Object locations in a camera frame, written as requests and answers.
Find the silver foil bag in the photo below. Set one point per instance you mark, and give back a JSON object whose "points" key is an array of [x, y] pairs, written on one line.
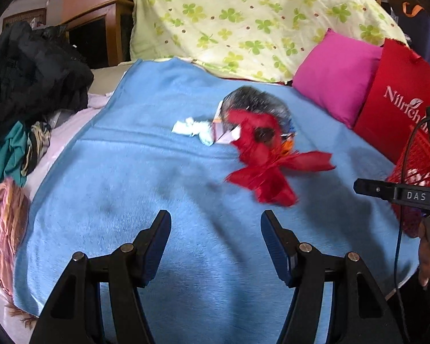
{"points": [[258, 96]]}

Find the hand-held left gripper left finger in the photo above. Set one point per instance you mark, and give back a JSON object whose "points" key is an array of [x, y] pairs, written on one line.
{"points": [[157, 249]]}

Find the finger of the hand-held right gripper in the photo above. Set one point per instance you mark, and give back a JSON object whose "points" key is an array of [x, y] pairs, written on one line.
{"points": [[372, 188]]}

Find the wooden wall frame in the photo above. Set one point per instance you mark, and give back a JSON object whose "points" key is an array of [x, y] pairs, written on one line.
{"points": [[23, 18]]}

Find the crumpled white tissue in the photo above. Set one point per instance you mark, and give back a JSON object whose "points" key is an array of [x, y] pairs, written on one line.
{"points": [[190, 125]]}

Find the red mesh basket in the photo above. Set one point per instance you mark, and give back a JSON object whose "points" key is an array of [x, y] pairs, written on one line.
{"points": [[412, 172]]}

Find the orange pink scarf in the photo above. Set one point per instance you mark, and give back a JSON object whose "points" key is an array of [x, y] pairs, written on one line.
{"points": [[3, 222]]}

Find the black clothes pile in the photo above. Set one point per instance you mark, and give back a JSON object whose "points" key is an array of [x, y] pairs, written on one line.
{"points": [[32, 71]]}

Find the pink pillow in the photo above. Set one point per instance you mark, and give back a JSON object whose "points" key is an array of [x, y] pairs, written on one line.
{"points": [[333, 75]]}

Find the blue orange plastic wrapper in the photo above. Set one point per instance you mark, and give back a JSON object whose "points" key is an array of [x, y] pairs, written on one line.
{"points": [[288, 130]]}

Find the red plastic bag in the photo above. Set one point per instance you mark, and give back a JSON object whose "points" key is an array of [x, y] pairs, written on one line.
{"points": [[265, 175]]}

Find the pale pink bed sheet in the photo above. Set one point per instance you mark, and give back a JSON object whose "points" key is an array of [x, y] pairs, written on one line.
{"points": [[71, 122]]}

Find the teal cloth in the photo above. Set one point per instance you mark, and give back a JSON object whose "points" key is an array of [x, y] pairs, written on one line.
{"points": [[7, 157]]}

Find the green clover print pillow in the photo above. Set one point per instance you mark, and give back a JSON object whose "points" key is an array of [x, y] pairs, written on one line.
{"points": [[236, 14]]}

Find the yellow black patterned cloth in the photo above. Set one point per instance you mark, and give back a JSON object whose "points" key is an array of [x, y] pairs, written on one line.
{"points": [[36, 139]]}

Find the red paper bag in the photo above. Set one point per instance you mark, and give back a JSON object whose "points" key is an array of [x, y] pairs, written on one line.
{"points": [[397, 68]]}

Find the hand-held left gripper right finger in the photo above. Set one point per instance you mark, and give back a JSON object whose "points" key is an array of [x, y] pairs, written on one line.
{"points": [[275, 249]]}

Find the light blue blanket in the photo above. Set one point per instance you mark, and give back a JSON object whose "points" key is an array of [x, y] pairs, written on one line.
{"points": [[147, 172]]}

